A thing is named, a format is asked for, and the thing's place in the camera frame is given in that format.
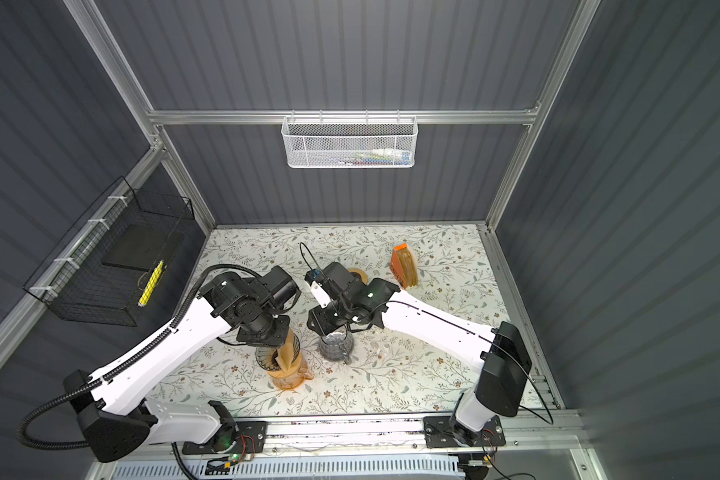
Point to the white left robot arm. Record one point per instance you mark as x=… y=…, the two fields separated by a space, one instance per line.
x=117 y=417

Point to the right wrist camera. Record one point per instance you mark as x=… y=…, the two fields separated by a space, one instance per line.
x=314 y=279

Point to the black wire basket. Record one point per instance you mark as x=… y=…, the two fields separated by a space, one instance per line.
x=110 y=270

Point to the floral table mat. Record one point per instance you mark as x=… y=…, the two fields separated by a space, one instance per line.
x=387 y=372

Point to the orange coffee filter holder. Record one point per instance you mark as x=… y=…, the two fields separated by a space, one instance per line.
x=404 y=266

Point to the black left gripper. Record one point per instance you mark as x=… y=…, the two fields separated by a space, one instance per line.
x=277 y=341

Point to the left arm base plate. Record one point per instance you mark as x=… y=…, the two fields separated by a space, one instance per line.
x=246 y=437

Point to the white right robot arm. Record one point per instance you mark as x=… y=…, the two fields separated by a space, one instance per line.
x=497 y=354

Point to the markers in white basket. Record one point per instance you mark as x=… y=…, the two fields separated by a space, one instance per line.
x=379 y=157

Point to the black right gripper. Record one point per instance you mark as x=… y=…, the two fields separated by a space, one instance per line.
x=320 y=325

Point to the grey glass carafe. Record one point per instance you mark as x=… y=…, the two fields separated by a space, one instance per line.
x=337 y=346

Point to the grey glass dripper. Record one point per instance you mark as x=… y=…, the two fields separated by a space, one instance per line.
x=268 y=358

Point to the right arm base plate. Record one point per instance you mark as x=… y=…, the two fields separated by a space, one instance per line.
x=442 y=431

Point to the orange glass carafe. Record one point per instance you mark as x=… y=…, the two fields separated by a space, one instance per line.
x=293 y=377

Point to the white wire mesh basket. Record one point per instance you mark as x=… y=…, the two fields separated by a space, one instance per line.
x=314 y=144

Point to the black flat box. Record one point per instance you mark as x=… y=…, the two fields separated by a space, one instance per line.
x=141 y=247

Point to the yellow green striped stick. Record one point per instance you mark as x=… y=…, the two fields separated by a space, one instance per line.
x=151 y=284

